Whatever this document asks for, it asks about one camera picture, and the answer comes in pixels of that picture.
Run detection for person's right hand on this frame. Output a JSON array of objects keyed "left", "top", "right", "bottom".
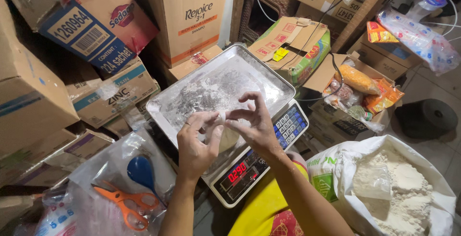
[{"left": 225, "top": 91, "right": 285, "bottom": 157}]

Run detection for person's left hand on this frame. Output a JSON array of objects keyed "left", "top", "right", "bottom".
[{"left": 176, "top": 112, "right": 225, "bottom": 183}]

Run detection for clear plastic bag of flour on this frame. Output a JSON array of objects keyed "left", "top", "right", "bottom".
[{"left": 203, "top": 112, "right": 243, "bottom": 154}]

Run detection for white digital scale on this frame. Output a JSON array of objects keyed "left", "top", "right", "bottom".
[{"left": 200, "top": 98, "right": 310, "bottom": 209}]

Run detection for blue plastic spoon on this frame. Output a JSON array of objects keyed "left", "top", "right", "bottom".
[{"left": 127, "top": 156, "right": 168, "bottom": 208}]

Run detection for steel scale tray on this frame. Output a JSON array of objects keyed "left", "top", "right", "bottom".
[{"left": 146, "top": 44, "right": 297, "bottom": 151}]

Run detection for open cardboard box of snacks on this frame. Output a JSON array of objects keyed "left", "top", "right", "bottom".
[{"left": 303, "top": 51, "right": 405, "bottom": 149}]

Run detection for person's yellow clothing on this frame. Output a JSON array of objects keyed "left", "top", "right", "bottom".
[{"left": 228, "top": 152, "right": 311, "bottom": 236}]

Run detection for small cardboard box red print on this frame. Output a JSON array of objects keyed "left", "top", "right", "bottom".
[{"left": 167, "top": 44, "right": 224, "bottom": 84}]

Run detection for green and brown open carton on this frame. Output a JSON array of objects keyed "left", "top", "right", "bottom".
[{"left": 248, "top": 16, "right": 332, "bottom": 87}]

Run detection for orange scissors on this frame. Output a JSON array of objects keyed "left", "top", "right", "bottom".
[{"left": 92, "top": 181, "right": 161, "bottom": 232}]

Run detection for bag of brown peanuts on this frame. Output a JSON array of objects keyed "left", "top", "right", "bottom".
[{"left": 325, "top": 79, "right": 354, "bottom": 102}]

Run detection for cardboard box with teal stripe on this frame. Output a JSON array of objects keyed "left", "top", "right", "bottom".
[{"left": 66, "top": 57, "right": 160, "bottom": 129}]

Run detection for bag of green beans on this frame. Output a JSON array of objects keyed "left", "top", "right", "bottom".
[{"left": 347, "top": 104, "right": 367, "bottom": 120}]

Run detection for pile of clear plastic bags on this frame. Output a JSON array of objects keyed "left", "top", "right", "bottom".
[{"left": 34, "top": 127, "right": 177, "bottom": 236}]

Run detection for cardboard box with purple label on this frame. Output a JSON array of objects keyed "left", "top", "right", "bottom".
[{"left": 64, "top": 129, "right": 116, "bottom": 161}]

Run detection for bag of orange crackers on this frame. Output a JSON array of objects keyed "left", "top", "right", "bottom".
[{"left": 334, "top": 64, "right": 382, "bottom": 96}]

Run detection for small clear plastic bag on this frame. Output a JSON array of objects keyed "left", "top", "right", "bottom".
[{"left": 354, "top": 163, "right": 394, "bottom": 201}]

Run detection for orange snack packet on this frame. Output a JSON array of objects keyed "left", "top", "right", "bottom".
[{"left": 363, "top": 78, "right": 405, "bottom": 116}]

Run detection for tall cardboard box orange stripe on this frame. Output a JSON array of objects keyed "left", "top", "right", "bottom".
[{"left": 133, "top": 0, "right": 230, "bottom": 69}]

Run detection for cardboard box with blue patch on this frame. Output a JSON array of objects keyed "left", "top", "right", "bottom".
[{"left": 347, "top": 31, "right": 423, "bottom": 81}]

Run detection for yellow and red snack packet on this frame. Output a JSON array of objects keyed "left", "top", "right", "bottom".
[{"left": 366, "top": 21, "right": 400, "bottom": 44}]

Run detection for white sack of flour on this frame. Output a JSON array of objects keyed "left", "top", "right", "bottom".
[{"left": 306, "top": 135, "right": 458, "bottom": 236}]

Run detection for long brown cardboard box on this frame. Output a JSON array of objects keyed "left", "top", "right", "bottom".
[{"left": 331, "top": 0, "right": 412, "bottom": 53}]

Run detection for flat cardboard box purple stripe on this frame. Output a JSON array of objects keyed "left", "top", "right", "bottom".
[{"left": 0, "top": 129, "right": 78, "bottom": 188}]

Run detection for cardboard box with blue label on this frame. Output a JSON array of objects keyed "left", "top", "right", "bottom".
[{"left": 0, "top": 0, "right": 160, "bottom": 75}]

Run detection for black round stool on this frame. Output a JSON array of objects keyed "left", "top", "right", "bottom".
[{"left": 394, "top": 98, "right": 459, "bottom": 140}]

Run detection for large plain cardboard box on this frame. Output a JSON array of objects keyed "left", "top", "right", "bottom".
[{"left": 0, "top": 0, "right": 80, "bottom": 158}]

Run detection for plastic bag pack blue print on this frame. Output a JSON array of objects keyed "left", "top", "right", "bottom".
[{"left": 376, "top": 9, "right": 461, "bottom": 77}]

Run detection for clear plastic jar blue lid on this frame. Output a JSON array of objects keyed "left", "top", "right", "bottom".
[{"left": 405, "top": 0, "right": 449, "bottom": 23}]

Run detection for black cable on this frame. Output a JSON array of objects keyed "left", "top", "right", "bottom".
[{"left": 279, "top": 0, "right": 355, "bottom": 102}]

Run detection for thin white cord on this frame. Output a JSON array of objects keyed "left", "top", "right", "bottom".
[{"left": 251, "top": 0, "right": 277, "bottom": 24}]

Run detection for white cable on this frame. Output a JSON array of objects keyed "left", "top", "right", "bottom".
[{"left": 409, "top": 0, "right": 461, "bottom": 43}]

